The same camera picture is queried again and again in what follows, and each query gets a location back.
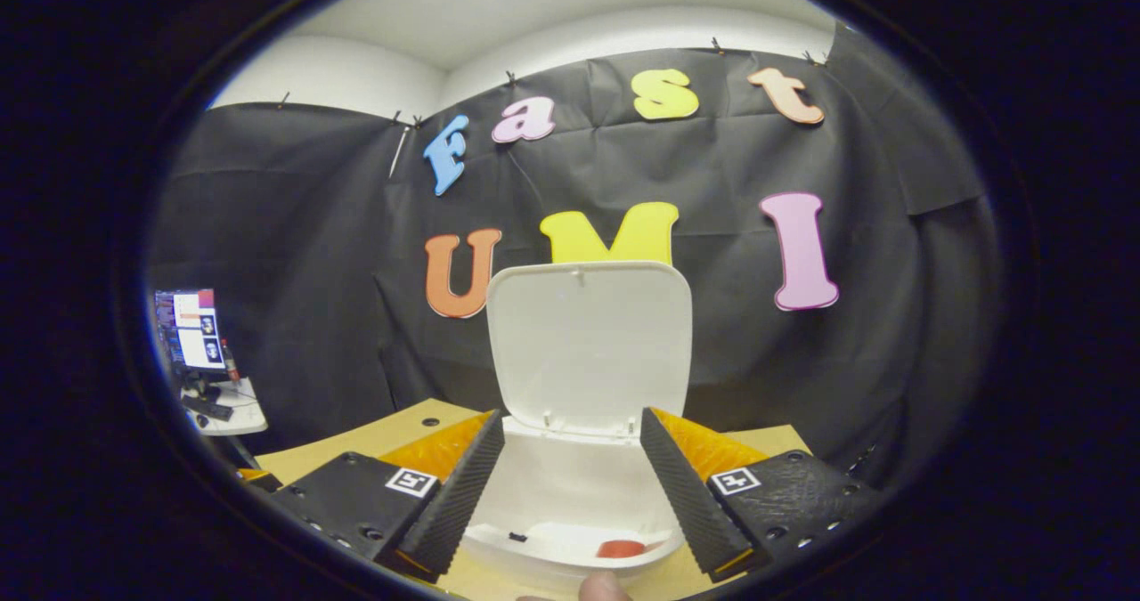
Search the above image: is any black backdrop cloth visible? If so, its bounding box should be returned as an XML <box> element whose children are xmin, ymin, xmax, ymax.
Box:
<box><xmin>147</xmin><ymin>22</ymin><xmax>1007</xmax><ymax>486</ymax></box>

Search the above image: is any wooden desktop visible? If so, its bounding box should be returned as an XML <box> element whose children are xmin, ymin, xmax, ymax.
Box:
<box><xmin>254</xmin><ymin>396</ymin><xmax>813</xmax><ymax>601</ymax></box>

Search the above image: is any white side table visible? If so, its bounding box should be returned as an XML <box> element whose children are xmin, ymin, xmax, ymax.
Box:
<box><xmin>181</xmin><ymin>377</ymin><xmax>268</xmax><ymax>437</ymax></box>

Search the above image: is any black keyboard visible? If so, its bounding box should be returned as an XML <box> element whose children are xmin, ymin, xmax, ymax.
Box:
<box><xmin>181</xmin><ymin>394</ymin><xmax>235</xmax><ymax>422</ymax></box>

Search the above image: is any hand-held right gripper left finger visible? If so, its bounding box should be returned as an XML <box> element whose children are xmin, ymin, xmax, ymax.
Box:
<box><xmin>270</xmin><ymin>408</ymin><xmax>506</xmax><ymax>584</ymax></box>

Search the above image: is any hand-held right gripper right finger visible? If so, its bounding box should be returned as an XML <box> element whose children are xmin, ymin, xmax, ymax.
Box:
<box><xmin>639</xmin><ymin>407</ymin><xmax>883</xmax><ymax>584</ymax></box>

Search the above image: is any white desktop garbage bin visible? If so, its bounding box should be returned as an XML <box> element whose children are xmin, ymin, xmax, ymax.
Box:
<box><xmin>461</xmin><ymin>260</ymin><xmax>694</xmax><ymax>575</ymax></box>

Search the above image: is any computer monitor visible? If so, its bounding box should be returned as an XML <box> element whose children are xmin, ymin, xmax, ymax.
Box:
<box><xmin>154</xmin><ymin>289</ymin><xmax>226</xmax><ymax>372</ymax></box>

